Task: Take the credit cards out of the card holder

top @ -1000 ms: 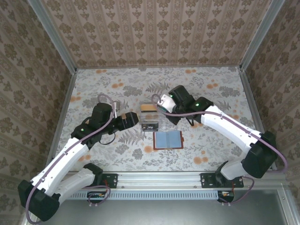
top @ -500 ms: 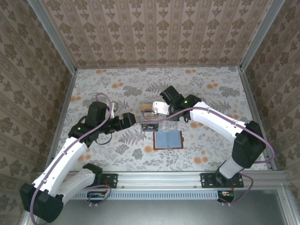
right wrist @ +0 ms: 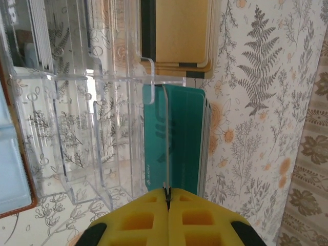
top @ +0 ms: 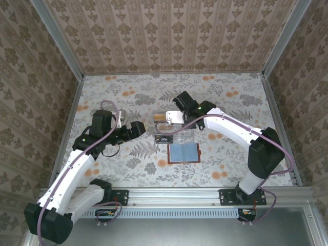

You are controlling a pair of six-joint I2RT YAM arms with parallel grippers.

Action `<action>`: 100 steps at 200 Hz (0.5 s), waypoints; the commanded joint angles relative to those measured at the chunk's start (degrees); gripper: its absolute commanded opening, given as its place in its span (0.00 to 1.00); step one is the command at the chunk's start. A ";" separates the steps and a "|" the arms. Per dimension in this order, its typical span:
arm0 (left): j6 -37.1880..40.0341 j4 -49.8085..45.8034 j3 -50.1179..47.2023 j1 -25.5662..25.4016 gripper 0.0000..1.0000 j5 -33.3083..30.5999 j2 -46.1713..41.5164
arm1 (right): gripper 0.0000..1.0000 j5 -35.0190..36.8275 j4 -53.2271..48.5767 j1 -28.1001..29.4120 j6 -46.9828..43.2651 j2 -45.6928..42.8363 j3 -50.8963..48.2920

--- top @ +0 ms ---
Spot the brown leather card holder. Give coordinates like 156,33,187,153
167,143,202,164

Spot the clear acrylic card organizer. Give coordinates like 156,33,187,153
153,112,195,145

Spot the grey metal panel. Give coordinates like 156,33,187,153
38,207,317,246

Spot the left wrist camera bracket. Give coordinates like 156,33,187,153
117,109,128,128

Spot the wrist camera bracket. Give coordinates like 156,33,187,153
165,110,185,126
117,109,128,128

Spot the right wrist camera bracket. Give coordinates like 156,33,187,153
165,110,185,126

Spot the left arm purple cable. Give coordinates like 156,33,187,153
38,100,123,244

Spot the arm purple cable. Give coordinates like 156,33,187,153
38,100,123,244
175,114,293,227

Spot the aluminium table side rail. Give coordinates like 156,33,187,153
48,76,85,188
261,74,304,187

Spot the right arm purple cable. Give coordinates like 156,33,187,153
175,114,293,227

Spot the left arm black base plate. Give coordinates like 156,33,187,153
101,189,129,207

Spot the aluminium table edge rail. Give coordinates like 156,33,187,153
37,187,317,208

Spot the slotted grey cable duct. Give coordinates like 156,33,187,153
74,208,240,220

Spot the aluminium frame post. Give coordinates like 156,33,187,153
261,0,314,77
29,0,86,80

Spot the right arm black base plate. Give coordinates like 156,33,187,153
219,189,267,207

